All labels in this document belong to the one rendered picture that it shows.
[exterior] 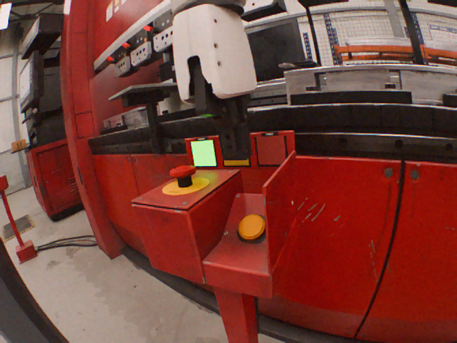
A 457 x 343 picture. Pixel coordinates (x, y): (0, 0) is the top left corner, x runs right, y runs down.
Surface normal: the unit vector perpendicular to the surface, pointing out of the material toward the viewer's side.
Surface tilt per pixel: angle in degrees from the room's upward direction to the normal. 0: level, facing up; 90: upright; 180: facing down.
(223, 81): 95
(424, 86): 90
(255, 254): 0
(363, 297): 90
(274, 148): 90
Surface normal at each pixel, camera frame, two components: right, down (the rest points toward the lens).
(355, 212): -0.60, 0.29
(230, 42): 0.84, 0.05
